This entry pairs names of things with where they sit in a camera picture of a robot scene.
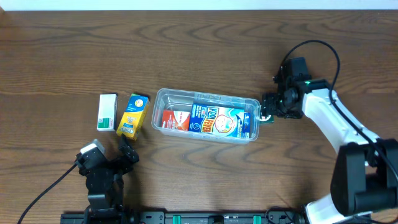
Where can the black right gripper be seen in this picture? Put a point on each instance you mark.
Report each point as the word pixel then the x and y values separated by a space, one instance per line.
pixel 268 106

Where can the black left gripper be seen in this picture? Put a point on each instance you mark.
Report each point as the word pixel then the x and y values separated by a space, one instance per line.
pixel 111 165

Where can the small green round-logo box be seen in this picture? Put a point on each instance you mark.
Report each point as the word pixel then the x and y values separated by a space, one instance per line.
pixel 269 119

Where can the yellow Woods syrup box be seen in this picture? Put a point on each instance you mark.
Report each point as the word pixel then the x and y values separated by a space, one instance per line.
pixel 133 116

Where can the blue Kool Fever box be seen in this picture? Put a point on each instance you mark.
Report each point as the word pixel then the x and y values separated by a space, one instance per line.
pixel 220 121

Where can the white green Panadol box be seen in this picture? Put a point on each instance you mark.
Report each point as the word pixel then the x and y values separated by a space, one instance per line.
pixel 107 112

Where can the red white medicine box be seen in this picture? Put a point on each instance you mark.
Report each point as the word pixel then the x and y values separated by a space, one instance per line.
pixel 178 120

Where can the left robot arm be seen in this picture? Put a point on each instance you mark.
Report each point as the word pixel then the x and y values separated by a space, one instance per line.
pixel 104 177

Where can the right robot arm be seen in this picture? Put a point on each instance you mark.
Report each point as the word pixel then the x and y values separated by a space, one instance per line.
pixel 365 175

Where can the clear plastic container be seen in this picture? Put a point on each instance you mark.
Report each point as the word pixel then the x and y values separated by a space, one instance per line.
pixel 181 100

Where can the black mounting rail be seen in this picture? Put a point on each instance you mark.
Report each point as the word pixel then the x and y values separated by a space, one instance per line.
pixel 272 217

